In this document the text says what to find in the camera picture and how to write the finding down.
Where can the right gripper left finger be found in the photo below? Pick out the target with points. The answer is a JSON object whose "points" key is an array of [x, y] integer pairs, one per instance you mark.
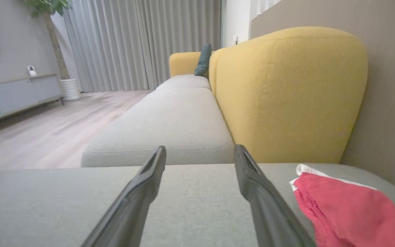
{"points": [[132, 206]]}

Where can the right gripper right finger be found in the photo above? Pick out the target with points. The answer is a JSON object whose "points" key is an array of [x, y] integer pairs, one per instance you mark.
{"points": [[269, 212]]}

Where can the red garment white band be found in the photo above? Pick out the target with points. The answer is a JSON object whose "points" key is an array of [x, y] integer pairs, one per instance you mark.
{"points": [[348, 212]]}

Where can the long grey sofa seat cushion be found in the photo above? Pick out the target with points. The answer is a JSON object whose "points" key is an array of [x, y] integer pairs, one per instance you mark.
{"points": [[170, 127]]}

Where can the wide yellow sofa backrest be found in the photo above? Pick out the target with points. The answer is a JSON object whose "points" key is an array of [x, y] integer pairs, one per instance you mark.
{"points": [[293, 96]]}

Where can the white ribbed plant pot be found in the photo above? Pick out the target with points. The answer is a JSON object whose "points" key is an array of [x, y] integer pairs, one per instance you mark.
{"points": [[70, 90]]}

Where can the short grey sofa seat cushion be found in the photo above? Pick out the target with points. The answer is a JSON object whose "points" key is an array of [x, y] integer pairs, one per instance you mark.
{"points": [[185, 81]]}

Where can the narrow yellow sofa backrest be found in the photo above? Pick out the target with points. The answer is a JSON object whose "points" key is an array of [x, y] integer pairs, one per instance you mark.
{"points": [[212, 73]]}

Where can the yellow sofa armrest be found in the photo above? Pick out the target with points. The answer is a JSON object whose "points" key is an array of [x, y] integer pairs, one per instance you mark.
{"points": [[183, 63]]}

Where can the teal throw pillow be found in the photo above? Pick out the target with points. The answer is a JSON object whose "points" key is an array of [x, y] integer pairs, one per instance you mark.
{"points": [[203, 61]]}

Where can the grey teal media cabinet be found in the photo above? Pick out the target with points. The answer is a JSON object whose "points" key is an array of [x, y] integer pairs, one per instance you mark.
{"points": [[15, 94]]}

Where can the grey pleated curtain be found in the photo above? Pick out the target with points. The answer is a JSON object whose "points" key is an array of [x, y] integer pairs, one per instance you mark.
{"points": [[183, 27], [108, 44]]}

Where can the white slatted railing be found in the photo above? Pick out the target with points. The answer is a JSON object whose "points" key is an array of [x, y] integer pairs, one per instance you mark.
{"points": [[264, 5]]}

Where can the green potted tree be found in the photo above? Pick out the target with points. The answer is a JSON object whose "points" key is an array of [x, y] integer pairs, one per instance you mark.
{"points": [[48, 7]]}

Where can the small white security camera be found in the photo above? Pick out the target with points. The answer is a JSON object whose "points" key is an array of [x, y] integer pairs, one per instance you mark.
{"points": [[31, 70]]}

